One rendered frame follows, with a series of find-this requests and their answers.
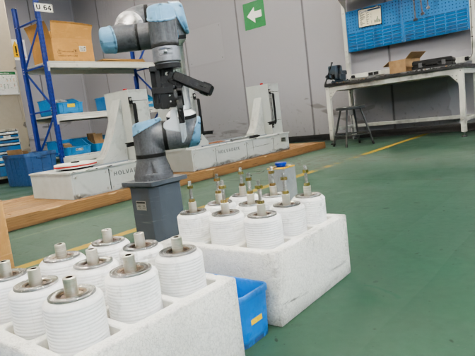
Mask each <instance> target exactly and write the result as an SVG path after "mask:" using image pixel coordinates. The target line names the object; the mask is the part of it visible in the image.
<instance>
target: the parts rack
mask: <svg viewBox="0 0 475 356"><path fill-rule="evenodd" d="M34 3H39V2H38V0H33V8H34V12H35V20H32V21H30V22H28V23H26V24H24V25H22V26H19V21H18V14H17V8H12V9H11V12H12V17H13V24H14V28H15V33H16V40H17V45H18V52H19V57H20V64H21V68H22V72H23V80H24V84H25V91H26V96H27V100H28V107H29V112H30V119H31V124H32V128H33V136H34V139H35V147H36V151H42V150H43V148H44V146H45V143H46V141H47V137H48V135H49V132H50V129H51V127H52V123H54V131H55V135H56V140H57V147H58V152H59V153H55V155H59V157H56V161H57V162H60V164H62V163H67V162H73V161H78V160H79V161H81V160H89V159H93V158H97V157H98V156H99V154H100V151H98V152H90V153H84V154H80V155H71V156H64V148H63V143H62V139H61V131H60V127H59V125H60V123H59V122H68V121H82V120H89V119H104V118H108V117H107V110H105V111H97V112H79V113H70V114H57V106H56V102H55V98H54V90H53V85H52V77H51V74H117V73H132V74H133V77H134V85H135V89H139V80H138V77H139V78H140V79H141V80H142V81H143V82H144V83H145V84H146V85H147V86H148V87H149V88H150V89H152V88H151V87H150V85H149V84H147V82H145V80H144V79H142V77H140V75H139V74H138V73H137V71H141V70H145V69H148V67H149V66H155V64H154V63H153V62H129V61H48V56H47V48H46V44H45V36H44V32H43V27H42V19H41V15H40V11H35V7H34ZM34 22H36V24H37V27H36V31H35V35H34V38H33V42H32V45H31V48H30V53H29V55H28V60H27V63H26V61H25V53H24V49H23V41H22V37H21V33H20V28H22V27H24V26H27V25H29V24H31V23H34ZM37 33H38V37H39V41H40V49H41V53H42V61H43V63H41V64H37V65H34V66H31V67H28V63H29V60H30V55H31V53H32V50H33V45H34V43H35V38H36V35H37ZM138 68H144V69H139V70H136V69H138ZM29 75H45V78H46V82H47V89H48V94H49V100H48V98H47V97H46V96H45V94H44V93H43V92H42V91H41V90H40V89H39V87H38V86H37V85H36V84H35V82H34V81H33V80H32V78H31V77H29ZM29 79H30V81H31V82H32V83H33V85H34V86H35V87H36V88H37V89H38V90H39V91H40V93H41V94H42V96H43V97H44V98H45V99H46V101H48V103H49V104H50V108H51V109H50V110H46V111H42V112H36V113H35V109H34V105H33V97H32V93H31V89H30V81H29ZM149 111H150V112H157V111H158V109H155V108H154V107H149ZM44 112H51V113H52V116H48V117H40V118H36V117H35V115H36V114H40V113H44ZM157 116H158V113H157V114H156V116H155V118H157ZM38 124H50V125H49V128H48V131H47V135H46V137H45V140H44V143H43V144H42V147H41V145H40V137H39V133H38V129H37V125H38Z"/></svg>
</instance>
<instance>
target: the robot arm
mask: <svg viewBox="0 0 475 356"><path fill-rule="evenodd" d="M187 34H189V28H188V24H187V19H186V16H185V14H184V9H183V6H182V4H181V3H180V2H178V1H171V2H169V1H168V2H163V3H156V4H141V5H138V6H133V7H131V8H128V9H127V10H125V11H123V12H122V13H120V14H119V15H118V17H117V19H116V23H115V25H114V26H110V25H109V26H107V27H103V28H100V29H99V40H100V46H101V49H102V51H103V52H104V53H105V54H116V53H122V52H134V51H142V50H149V49H151V50H152V55H153V63H154V64H155V66H149V67H148V68H149V72H150V75H151V85H152V89H151V92H152V97H153V106H154V108H155V109H169V112H168V113H167V115H166V119H167V120H165V121H161V120H162V119H161V118H160V117H158V118H155V119H149V120H146V121H141V122H138V123H135V124H134V125H133V126H132V134H133V136H132V137H133V140H134V149H135V154H136V169H135V175H134V180H135V182H149V181H155V180H160V179H167V178H170V177H173V171H172V169H171V167H170V164H169V162H168V160H167V158H166V153H165V151H166V150H173V149H179V148H190V147H194V146H198V145H199V144H200V140H201V119H200V117H198V116H197V115H196V112H195V111H194V110H193V109H192V107H191V102H190V96H189V88H191V89H193V90H196V91H198V92H199V93H200V94H202V95H205V96H211V95H212V92H213V89H214V87H213V86H212V85H211V84H210V83H207V82H205V81H204V82H202V81H199V80H197V79H195V78H192V77H190V76H188V75H187V70H186V64H185V58H184V48H183V43H184V41H185V40H186V39H187V38H186V35H187Z"/></svg>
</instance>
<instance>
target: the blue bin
mask: <svg viewBox="0 0 475 356"><path fill-rule="evenodd" d="M229 277H232V276H229ZM233 278H235V281H236V287H237V297H238V303H239V309H240V320H241V326H242V337H243V343H244V349H245V350H246V349H248V348H250V347H252V346H253V345H254V344H255V343H256V342H258V341H259V340H260V339H262V338H263V337H264V336H265V335H266V334H267V333H268V321H267V310H266V289H267V286H266V283H265V282H264V281H260V280H251V279H246V278H238V277H233Z"/></svg>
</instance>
